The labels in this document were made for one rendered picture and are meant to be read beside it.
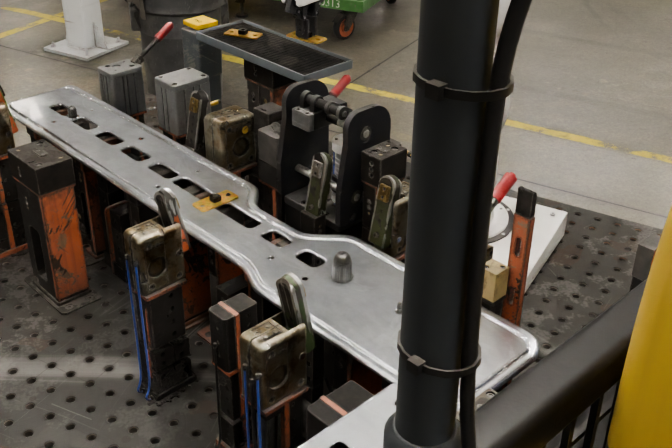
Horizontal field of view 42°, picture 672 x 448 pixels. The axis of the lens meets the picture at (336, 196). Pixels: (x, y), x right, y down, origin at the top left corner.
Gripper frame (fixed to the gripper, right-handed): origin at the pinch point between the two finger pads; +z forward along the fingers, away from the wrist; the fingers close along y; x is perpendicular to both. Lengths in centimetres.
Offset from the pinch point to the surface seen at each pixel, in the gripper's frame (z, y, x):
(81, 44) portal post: 118, -171, -307
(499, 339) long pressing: 24, 40, 67
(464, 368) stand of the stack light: -38, 115, 98
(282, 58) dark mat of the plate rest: 7.7, 1.8, -5.1
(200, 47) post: 12.7, -2.5, -33.9
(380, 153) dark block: 11.9, 19.2, 31.9
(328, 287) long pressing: 24, 44, 39
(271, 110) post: 13.8, 13.4, 1.5
